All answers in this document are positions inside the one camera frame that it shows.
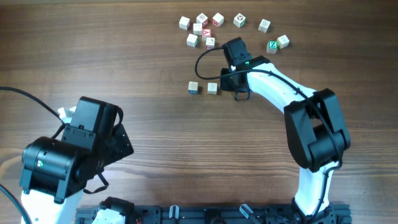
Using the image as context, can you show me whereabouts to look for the green letter Z block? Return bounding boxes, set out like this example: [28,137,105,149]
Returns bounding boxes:
[267,40,278,54]

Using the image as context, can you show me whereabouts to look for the white block plain picture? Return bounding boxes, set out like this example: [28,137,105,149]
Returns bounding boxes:
[258,19,271,33]

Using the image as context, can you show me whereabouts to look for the white block green side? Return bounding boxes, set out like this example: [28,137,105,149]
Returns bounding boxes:
[207,83,218,95]

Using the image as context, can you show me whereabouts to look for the white block blue side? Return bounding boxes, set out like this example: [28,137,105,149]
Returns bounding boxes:
[188,82,199,95]

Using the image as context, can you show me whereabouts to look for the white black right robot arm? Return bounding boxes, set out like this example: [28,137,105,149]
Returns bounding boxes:
[221,37,351,222]

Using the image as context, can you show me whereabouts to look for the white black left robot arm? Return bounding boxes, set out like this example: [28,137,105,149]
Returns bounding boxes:
[20,96,134,223]

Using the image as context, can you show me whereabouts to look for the white block red number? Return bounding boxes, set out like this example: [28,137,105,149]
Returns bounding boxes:
[205,37,215,50]

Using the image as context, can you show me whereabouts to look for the white block green panda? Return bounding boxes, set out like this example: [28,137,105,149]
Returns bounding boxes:
[233,13,246,28]

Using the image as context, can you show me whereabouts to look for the red letter A block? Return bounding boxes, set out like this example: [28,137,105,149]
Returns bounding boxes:
[201,29,211,41]

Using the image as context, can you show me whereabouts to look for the white block red letter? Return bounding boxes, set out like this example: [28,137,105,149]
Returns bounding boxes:
[212,12,224,27]

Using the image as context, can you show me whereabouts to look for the white block green edge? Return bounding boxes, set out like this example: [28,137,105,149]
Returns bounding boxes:
[187,34,198,47]

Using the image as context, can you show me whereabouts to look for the plain white wooden block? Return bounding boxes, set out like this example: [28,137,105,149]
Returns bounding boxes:
[193,23,203,35]

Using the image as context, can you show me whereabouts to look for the white block red picture top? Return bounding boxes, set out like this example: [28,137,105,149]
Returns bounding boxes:
[196,13,208,27]

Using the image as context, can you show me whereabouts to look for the white block yellow side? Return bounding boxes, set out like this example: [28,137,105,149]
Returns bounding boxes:
[277,35,290,49]

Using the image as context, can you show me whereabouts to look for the white block far left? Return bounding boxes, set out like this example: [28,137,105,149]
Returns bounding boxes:
[179,16,190,30]

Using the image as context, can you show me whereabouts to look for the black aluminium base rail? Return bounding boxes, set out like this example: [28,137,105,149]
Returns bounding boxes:
[75,196,353,224]

